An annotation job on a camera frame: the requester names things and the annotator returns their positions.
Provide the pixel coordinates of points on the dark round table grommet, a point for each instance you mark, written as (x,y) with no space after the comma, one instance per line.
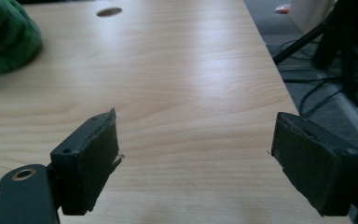
(109,11)

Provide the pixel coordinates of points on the green fleece pet garment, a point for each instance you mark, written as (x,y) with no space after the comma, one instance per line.
(6,37)

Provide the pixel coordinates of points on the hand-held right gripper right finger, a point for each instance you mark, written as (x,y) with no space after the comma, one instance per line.
(313,161)

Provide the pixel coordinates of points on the orange packet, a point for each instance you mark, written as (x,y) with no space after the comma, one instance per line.
(282,8)

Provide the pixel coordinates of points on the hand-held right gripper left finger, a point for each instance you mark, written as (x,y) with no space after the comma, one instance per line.
(87,161)

